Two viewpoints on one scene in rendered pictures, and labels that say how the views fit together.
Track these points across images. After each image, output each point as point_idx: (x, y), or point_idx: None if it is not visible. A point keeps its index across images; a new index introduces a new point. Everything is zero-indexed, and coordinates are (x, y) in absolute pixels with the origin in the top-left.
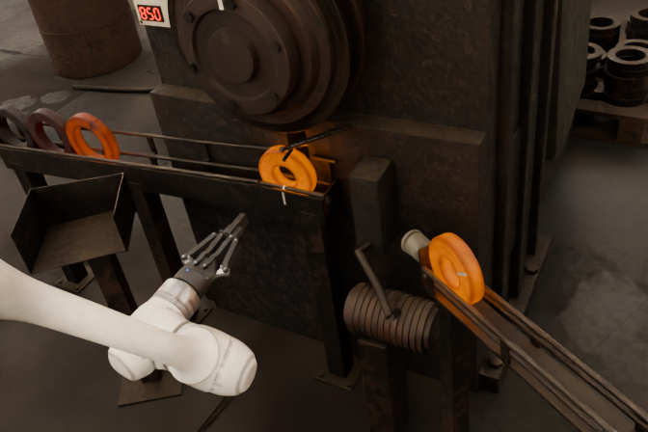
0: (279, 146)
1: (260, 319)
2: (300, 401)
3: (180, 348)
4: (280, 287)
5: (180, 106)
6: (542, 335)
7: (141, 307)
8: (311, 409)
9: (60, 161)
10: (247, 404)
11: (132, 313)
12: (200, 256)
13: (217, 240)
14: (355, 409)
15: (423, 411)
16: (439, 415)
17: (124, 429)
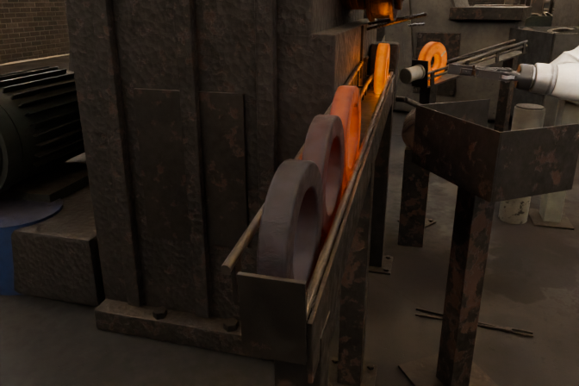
0: (381, 44)
1: (339, 311)
2: (415, 278)
3: None
4: None
5: (343, 44)
6: (457, 57)
7: (572, 66)
8: (419, 272)
9: (354, 204)
10: (437, 304)
11: (578, 71)
12: (502, 69)
13: (482, 68)
14: (406, 255)
15: (390, 232)
16: (389, 227)
17: (528, 382)
